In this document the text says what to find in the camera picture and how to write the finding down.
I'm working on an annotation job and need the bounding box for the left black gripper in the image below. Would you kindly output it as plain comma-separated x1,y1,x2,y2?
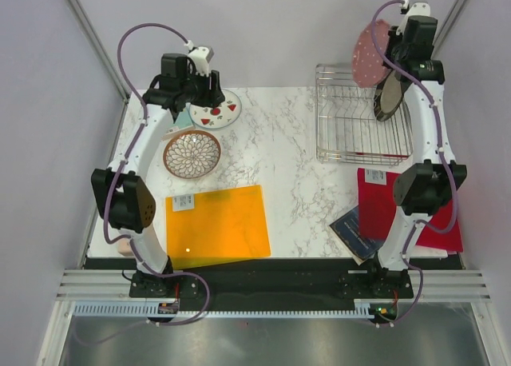
180,66,225,110

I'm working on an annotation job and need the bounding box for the pink polka dot plate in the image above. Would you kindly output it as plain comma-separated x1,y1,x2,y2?
351,19,390,89

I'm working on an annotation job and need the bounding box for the dark rim beige plate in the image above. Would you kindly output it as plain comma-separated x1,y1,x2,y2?
373,70,410,122

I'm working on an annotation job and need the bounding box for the brown rim floral plate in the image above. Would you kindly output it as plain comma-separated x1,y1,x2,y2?
163,130,221,180

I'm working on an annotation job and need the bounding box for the metal wire dish rack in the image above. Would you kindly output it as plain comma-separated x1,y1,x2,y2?
315,63,413,165

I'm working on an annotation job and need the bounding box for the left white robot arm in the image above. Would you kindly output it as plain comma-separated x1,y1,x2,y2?
91,46,225,296

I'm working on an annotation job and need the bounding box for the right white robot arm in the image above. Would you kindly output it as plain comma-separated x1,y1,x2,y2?
365,15,467,297

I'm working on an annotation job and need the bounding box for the white watermelon pattern plate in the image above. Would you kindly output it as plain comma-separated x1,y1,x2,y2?
188,90,242,130

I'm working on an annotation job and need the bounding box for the teal book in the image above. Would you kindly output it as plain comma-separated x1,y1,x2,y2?
161,104,195,141

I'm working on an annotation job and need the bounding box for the orange translucent plastic sheet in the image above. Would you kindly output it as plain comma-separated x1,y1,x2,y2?
165,185,271,270

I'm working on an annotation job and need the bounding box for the red translucent plastic sheet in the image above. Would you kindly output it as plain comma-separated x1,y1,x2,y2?
357,168,464,253

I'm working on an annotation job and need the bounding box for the pink cube power socket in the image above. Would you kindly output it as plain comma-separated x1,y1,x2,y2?
117,238,133,257

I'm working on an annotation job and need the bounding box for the dark blue book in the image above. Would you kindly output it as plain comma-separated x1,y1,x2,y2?
329,206,383,265

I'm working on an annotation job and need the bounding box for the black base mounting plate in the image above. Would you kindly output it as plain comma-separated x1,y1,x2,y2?
129,259,414,311

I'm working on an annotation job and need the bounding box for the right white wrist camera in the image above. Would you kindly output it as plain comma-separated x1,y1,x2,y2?
396,0,431,35

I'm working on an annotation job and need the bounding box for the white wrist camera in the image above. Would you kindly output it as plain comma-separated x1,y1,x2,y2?
187,42,214,77
396,0,431,35

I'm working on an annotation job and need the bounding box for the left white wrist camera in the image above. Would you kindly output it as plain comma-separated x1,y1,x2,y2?
187,42,214,77

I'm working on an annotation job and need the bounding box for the right aluminium frame post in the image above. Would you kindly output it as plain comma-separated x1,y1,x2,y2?
432,0,470,58

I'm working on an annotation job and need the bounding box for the aluminium frame post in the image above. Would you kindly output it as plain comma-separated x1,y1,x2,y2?
432,0,470,58
64,0,129,104

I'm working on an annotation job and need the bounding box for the left aluminium frame post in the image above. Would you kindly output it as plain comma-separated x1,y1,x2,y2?
64,0,129,104

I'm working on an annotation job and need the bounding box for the white slotted cable duct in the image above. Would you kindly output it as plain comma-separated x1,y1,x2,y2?
73,300,377,320

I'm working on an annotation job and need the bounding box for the aluminium front rail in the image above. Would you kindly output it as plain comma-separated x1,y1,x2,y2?
57,270,490,303

